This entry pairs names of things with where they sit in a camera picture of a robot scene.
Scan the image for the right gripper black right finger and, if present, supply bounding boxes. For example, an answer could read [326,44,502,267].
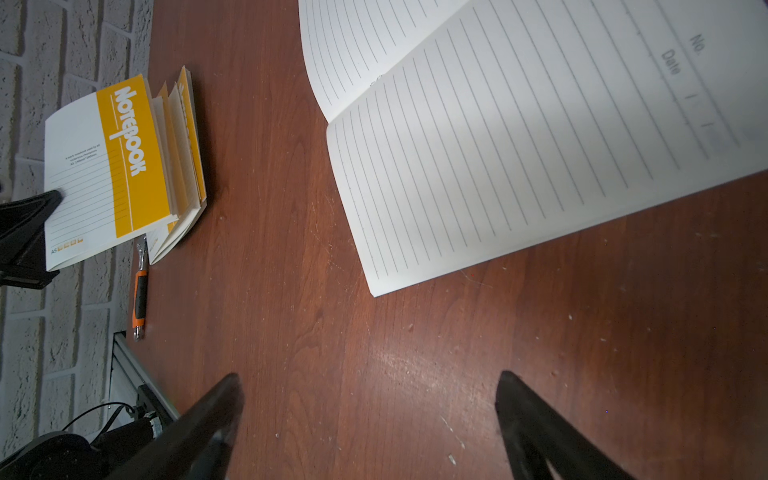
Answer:
[495,370,632,479]

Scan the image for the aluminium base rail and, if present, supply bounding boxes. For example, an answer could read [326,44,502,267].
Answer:
[107,332,180,430]

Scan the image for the yellow cover notebook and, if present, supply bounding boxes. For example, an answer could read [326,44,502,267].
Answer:
[147,67,208,265]
[44,75,179,271]

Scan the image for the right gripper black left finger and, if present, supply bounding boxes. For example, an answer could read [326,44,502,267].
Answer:
[109,373,245,479]

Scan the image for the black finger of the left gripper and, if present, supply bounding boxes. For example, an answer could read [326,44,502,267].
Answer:
[1,190,63,290]

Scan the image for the orange adjustable wrench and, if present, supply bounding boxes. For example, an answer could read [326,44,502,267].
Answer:
[132,237,149,342]

